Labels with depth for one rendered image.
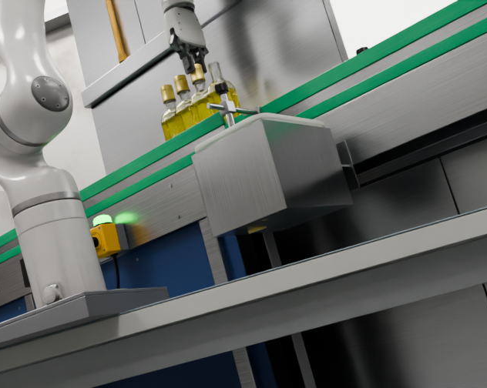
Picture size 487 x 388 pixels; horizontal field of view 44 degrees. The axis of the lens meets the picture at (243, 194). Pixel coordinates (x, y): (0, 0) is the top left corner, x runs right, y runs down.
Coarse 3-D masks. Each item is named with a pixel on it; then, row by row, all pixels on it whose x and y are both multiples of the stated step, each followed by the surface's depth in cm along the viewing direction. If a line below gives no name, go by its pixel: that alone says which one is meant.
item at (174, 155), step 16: (192, 128) 138; (208, 128) 135; (224, 128) 132; (176, 144) 141; (192, 144) 138; (144, 160) 148; (160, 160) 145; (176, 160) 141; (112, 176) 155; (128, 176) 152; (144, 176) 148; (160, 176) 144; (80, 192) 164; (96, 192) 159; (112, 192) 156; (128, 192) 152; (96, 208) 159; (0, 240) 189; (16, 240) 184; (0, 256) 190
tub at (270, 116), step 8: (248, 120) 102; (256, 120) 102; (280, 120) 106; (288, 120) 107; (296, 120) 109; (304, 120) 111; (312, 120) 113; (232, 128) 104; (240, 128) 104; (216, 136) 107; (224, 136) 107; (200, 144) 109; (208, 144) 108
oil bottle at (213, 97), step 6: (210, 84) 149; (216, 84) 147; (228, 84) 149; (210, 90) 148; (234, 90) 150; (210, 96) 148; (216, 96) 147; (228, 96) 147; (234, 96) 149; (210, 102) 148; (216, 102) 147; (234, 102) 148; (234, 114) 146
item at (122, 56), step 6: (108, 0) 197; (108, 6) 197; (108, 12) 197; (114, 12) 197; (114, 18) 196; (114, 24) 195; (114, 30) 195; (114, 36) 195; (120, 42) 194; (120, 48) 194; (120, 54) 193; (120, 60) 193
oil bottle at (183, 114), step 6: (180, 102) 155; (186, 102) 154; (180, 108) 155; (186, 108) 153; (180, 114) 155; (186, 114) 153; (192, 114) 153; (180, 120) 155; (186, 120) 153; (192, 120) 152; (180, 126) 155; (186, 126) 153; (180, 132) 155
